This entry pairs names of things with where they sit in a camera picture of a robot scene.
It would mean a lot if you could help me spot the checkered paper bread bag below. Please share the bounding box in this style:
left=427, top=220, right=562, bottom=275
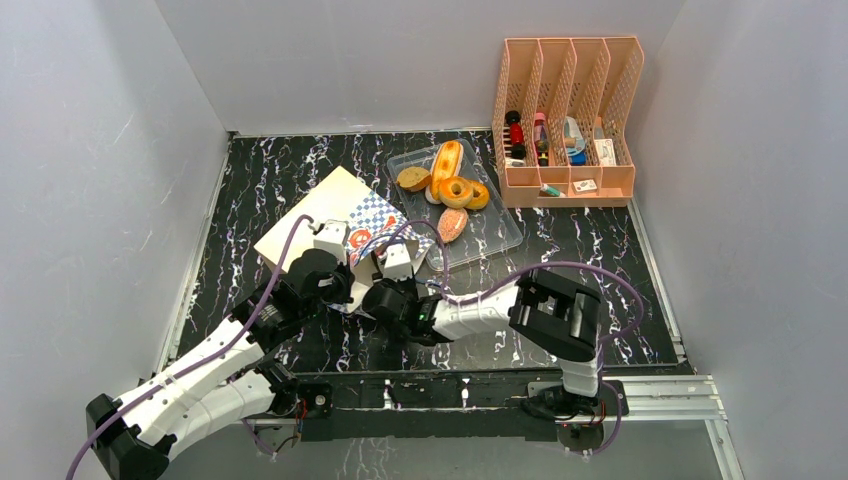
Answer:
left=254, top=167, right=436, bottom=314

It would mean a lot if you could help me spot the small orange fake bread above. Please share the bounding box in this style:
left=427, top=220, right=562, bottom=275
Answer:
left=437, top=208, right=469, bottom=244

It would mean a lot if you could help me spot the clear plastic tray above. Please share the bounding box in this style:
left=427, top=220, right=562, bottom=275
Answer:
left=386, top=139, right=523, bottom=272

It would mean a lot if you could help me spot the brown round fake bread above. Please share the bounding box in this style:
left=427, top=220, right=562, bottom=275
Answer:
left=396, top=166, right=431, bottom=192

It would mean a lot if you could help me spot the pale bagel fake bread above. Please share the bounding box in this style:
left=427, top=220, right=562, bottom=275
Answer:
left=437, top=176, right=474, bottom=209

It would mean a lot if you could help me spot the round yellow fake bun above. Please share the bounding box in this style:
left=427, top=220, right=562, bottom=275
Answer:
left=465, top=180, right=490, bottom=211

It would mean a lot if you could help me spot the yellow fake bread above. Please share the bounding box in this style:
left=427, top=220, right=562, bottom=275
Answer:
left=425, top=140, right=464, bottom=204

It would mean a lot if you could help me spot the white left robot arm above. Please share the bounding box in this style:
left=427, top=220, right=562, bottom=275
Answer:
left=86, top=248, right=353, bottom=479

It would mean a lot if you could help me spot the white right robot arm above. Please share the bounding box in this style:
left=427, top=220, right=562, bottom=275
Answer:
left=361, top=269, right=603, bottom=419

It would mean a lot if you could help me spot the green tipped tube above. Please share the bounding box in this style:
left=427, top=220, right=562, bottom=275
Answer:
left=539, top=183, right=567, bottom=198

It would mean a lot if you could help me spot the red black dumbbell toy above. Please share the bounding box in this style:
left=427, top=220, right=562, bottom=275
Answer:
left=505, top=110, right=526, bottom=160

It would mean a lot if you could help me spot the red pink bottle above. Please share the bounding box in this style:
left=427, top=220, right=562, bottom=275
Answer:
left=533, top=112, right=549, bottom=167

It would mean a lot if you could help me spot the small white card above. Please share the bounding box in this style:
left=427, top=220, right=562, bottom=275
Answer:
left=572, top=179, right=598, bottom=195

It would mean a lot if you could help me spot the peach desk file organizer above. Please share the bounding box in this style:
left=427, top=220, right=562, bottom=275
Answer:
left=492, top=36, right=645, bottom=208

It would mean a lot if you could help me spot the blue tape roll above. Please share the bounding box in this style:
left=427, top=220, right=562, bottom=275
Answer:
left=563, top=116, right=587, bottom=166

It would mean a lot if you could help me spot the white small box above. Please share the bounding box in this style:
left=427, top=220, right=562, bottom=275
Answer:
left=593, top=116, right=617, bottom=167

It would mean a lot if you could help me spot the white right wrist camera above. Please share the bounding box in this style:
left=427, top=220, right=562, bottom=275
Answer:
left=377, top=240, right=413, bottom=281

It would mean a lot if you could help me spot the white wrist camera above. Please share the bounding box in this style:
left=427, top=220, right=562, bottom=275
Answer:
left=377, top=240, right=413, bottom=281
left=313, top=220, right=350, bottom=265

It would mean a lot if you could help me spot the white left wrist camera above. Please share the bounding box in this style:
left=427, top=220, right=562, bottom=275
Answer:
left=313, top=220, right=350, bottom=265

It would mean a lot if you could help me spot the aluminium front rail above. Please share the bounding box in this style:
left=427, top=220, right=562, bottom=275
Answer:
left=127, top=374, right=729, bottom=427

